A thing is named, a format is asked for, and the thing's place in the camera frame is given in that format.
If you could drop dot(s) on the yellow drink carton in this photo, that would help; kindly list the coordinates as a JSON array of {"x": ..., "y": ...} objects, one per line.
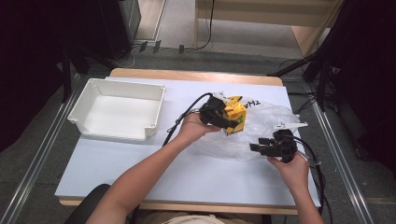
[{"x": 237, "y": 116}]

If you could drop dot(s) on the light wooden shelf frame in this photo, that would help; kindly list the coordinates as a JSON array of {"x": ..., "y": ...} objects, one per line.
[{"x": 258, "y": 12}]

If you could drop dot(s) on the person's left hand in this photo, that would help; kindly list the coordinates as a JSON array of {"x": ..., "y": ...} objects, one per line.
[{"x": 191, "y": 129}]

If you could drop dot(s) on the person's right hand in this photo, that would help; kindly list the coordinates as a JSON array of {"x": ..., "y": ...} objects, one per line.
[{"x": 294, "y": 174}]

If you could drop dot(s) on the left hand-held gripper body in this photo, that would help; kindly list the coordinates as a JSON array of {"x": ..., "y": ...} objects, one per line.
[{"x": 211, "y": 110}]

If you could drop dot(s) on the white plastic tray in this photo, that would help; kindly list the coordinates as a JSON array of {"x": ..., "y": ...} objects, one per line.
[{"x": 121, "y": 115}]

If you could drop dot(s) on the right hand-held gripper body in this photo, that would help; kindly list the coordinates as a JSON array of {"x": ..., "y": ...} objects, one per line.
[{"x": 283, "y": 146}]

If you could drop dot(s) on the metal floor rail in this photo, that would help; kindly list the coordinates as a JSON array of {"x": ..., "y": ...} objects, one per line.
[
  {"x": 342, "y": 168},
  {"x": 40, "y": 149}
]

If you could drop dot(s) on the dark cabinet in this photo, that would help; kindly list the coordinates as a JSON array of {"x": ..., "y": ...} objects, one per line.
[{"x": 123, "y": 25}]

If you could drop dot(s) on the black metal stand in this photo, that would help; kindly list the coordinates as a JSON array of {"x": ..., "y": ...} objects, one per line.
[
  {"x": 322, "y": 84},
  {"x": 66, "y": 77}
]

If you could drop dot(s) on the black plug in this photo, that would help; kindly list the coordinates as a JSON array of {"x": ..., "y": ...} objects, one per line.
[
  {"x": 143, "y": 46},
  {"x": 156, "y": 46},
  {"x": 181, "y": 49}
]

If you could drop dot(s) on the clear smiley plastic bag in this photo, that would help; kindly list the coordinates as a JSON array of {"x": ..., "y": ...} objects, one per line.
[{"x": 264, "y": 121}]

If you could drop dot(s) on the black curtain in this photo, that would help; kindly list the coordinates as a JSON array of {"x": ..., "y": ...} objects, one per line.
[
  {"x": 31, "y": 62},
  {"x": 367, "y": 62}
]

